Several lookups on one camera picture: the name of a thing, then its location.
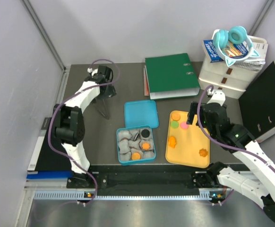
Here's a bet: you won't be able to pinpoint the red folder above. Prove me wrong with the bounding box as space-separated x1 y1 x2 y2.
144 66 150 96

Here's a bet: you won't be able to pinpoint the green round cookie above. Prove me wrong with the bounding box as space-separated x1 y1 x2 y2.
170 121 179 129

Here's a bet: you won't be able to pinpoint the yellow plastic tray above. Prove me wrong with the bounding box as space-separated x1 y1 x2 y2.
165 110 210 168

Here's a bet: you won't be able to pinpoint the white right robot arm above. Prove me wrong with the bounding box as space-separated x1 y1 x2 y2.
187 86 275 223

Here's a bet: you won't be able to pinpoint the orange flower shaped cookie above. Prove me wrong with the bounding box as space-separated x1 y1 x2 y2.
199 148 209 157

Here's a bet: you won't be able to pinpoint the orange dotted round cookie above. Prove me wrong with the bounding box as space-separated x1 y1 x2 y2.
172 112 180 121

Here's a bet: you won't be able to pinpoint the orange fish shaped cookie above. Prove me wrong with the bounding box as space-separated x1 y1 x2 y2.
168 136 177 148

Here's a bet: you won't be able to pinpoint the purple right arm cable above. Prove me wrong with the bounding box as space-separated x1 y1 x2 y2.
196 85 275 187

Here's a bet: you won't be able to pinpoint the blue tin lid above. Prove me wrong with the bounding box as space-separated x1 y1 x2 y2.
124 100 159 128

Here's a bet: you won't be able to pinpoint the white drawer unit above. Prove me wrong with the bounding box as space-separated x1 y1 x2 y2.
198 36 268 99

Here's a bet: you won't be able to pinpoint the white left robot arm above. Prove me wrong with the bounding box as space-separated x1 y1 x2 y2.
48 65 116 188

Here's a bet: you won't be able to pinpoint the green ring binder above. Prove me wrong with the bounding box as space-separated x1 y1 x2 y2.
145 53 200 100

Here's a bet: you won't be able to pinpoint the blue white book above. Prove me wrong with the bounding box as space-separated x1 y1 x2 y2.
202 40 248 63

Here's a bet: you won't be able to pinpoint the teal cat ear headphones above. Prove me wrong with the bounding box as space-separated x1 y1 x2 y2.
213 26 260 67

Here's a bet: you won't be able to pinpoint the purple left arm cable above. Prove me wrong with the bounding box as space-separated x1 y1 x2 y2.
47 58 121 206

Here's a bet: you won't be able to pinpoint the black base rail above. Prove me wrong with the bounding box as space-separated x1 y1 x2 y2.
66 164 223 196

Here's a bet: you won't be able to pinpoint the pink round cookie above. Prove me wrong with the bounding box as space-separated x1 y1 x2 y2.
180 122 189 130

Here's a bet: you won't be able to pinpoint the spiral notebook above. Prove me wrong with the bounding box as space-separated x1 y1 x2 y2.
238 60 266 72

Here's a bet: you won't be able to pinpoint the black notebook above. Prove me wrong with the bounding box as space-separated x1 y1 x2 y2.
27 117 71 175

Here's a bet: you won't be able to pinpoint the metal serving tongs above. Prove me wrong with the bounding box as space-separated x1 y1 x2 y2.
93 99 110 120

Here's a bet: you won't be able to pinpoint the blue cookie tin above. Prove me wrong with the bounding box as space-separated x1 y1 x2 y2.
116 125 156 166

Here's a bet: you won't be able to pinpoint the black ring binder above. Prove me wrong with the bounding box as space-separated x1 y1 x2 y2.
239 62 275 143

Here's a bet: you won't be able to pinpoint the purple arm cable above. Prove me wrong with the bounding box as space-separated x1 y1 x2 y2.
196 85 275 187
47 58 121 206

